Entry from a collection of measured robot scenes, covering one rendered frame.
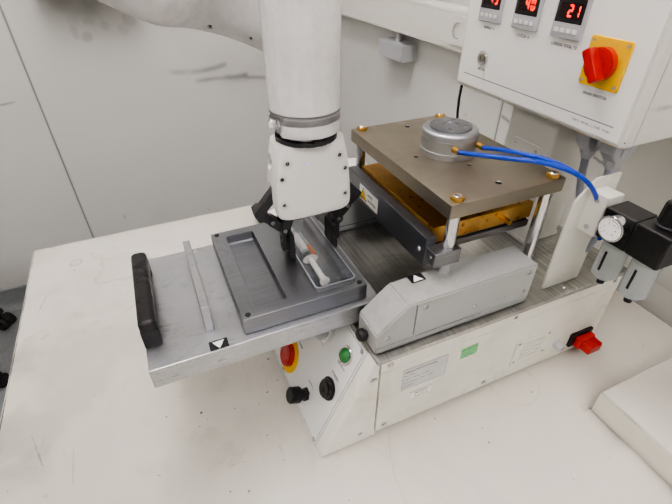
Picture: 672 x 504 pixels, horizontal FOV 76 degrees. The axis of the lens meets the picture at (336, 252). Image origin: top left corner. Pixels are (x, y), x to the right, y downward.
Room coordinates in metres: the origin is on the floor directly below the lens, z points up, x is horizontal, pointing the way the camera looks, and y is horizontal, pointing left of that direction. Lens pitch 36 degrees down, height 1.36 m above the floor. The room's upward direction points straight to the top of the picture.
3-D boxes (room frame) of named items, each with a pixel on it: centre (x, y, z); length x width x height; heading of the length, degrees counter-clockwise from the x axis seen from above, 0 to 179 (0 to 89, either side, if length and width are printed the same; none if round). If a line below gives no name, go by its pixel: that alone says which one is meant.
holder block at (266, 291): (0.49, 0.08, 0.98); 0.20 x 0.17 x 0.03; 24
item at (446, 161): (0.59, -0.20, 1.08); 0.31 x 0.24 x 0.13; 24
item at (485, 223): (0.58, -0.16, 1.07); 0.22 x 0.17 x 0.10; 24
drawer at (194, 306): (0.47, 0.12, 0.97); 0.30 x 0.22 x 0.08; 114
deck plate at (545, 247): (0.60, -0.19, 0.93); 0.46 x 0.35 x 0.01; 114
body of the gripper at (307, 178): (0.50, 0.04, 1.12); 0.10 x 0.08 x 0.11; 114
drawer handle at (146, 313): (0.41, 0.24, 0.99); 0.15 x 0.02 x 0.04; 24
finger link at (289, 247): (0.49, 0.08, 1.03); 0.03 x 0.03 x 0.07; 24
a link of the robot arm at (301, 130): (0.50, 0.04, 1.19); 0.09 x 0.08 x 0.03; 114
